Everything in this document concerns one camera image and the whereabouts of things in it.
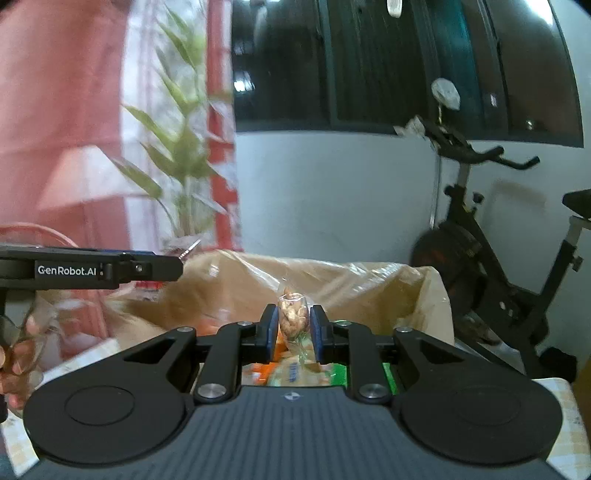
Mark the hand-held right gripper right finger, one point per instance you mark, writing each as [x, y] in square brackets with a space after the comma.
[316, 330]

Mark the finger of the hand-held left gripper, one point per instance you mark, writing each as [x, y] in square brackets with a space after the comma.
[157, 267]

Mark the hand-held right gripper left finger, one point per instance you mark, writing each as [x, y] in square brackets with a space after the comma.
[272, 330]

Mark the clear peanut packet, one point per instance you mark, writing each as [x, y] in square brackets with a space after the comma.
[292, 316]

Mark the green snack packet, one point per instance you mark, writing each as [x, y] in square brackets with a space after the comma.
[341, 374]

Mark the plastic-wrapped taped cardboard box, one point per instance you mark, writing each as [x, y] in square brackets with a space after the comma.
[360, 295]

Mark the person's left hand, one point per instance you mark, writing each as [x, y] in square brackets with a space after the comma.
[21, 369]

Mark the red plant-print curtain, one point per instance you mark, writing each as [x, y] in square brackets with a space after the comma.
[60, 115]

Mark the black exercise bike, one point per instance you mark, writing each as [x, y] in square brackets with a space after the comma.
[466, 258]

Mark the crumpled pale cloth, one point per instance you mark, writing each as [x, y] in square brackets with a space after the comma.
[411, 127]

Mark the dark window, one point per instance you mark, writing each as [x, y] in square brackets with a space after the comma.
[369, 69]

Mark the white crumpled plastic bag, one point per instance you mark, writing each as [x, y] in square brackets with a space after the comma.
[445, 94]

